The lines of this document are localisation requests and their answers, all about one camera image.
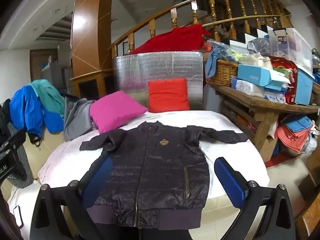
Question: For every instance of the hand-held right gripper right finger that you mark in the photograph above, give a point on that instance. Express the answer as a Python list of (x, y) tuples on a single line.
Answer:
[(230, 182)]

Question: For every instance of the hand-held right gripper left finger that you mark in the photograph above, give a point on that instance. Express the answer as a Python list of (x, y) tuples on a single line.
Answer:
[(98, 180)]

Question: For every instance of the dark purple puffer jacket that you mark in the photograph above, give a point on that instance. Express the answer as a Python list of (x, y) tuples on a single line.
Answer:
[(155, 167)]

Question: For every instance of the black garment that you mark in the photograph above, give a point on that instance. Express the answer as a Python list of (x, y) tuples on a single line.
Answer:
[(5, 120)]

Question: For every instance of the beige sofa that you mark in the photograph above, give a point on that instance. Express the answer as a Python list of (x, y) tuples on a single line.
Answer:
[(52, 140)]

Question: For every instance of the blue jacket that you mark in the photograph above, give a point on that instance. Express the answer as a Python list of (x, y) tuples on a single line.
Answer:
[(27, 110)]

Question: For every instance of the grey garment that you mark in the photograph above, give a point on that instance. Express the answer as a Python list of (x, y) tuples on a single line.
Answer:
[(77, 120)]

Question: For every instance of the teal jacket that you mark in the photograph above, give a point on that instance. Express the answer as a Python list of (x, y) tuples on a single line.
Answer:
[(50, 95)]

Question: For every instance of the pink pillow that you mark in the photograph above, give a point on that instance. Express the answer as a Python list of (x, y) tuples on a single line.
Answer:
[(115, 110)]

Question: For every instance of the stack of folded orange cloths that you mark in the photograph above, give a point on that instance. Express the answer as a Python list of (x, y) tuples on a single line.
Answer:
[(292, 135)]

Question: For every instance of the wooden chair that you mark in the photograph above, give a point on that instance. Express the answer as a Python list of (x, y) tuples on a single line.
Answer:
[(308, 205)]

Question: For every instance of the wooden table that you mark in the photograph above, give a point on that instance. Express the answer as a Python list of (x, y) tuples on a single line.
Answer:
[(262, 105)]

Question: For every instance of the grey cabinet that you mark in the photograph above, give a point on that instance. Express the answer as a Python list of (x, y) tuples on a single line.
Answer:
[(55, 72)]

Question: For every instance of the wooden lattice door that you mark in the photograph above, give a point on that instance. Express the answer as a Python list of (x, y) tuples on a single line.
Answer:
[(36, 62)]

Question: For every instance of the white patterned tissue pack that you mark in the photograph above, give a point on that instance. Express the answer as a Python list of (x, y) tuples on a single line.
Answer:
[(247, 87)]

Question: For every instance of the red pillow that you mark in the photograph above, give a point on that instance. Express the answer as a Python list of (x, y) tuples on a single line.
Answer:
[(167, 95)]

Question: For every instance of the blue cardboard box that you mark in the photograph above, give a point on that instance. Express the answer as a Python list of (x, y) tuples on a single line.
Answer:
[(257, 73)]

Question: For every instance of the wicker basket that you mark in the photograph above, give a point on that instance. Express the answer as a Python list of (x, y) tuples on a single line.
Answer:
[(222, 70)]

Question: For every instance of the red printed bag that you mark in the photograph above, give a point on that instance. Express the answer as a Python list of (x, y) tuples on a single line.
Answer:
[(290, 85)]

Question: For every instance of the light blue plastic bin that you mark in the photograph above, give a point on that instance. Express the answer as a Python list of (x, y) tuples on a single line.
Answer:
[(303, 87)]

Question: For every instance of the blue cloth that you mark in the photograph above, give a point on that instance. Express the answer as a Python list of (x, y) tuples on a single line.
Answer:
[(212, 60)]

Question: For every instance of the silver foil insulation board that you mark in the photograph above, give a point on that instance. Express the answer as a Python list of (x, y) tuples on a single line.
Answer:
[(162, 65)]

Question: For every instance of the wooden column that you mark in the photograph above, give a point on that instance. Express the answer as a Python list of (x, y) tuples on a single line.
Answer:
[(87, 42)]

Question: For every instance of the grey plastic bag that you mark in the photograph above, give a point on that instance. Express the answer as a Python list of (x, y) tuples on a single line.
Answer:
[(260, 46)]

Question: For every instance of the clear plastic storage bin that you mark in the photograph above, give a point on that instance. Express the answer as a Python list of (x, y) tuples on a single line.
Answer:
[(292, 46)]

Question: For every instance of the red cloth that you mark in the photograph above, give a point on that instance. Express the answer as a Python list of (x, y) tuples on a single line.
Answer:
[(175, 40)]

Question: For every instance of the wooden stair railing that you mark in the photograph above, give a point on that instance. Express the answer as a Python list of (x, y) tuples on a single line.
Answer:
[(160, 13)]

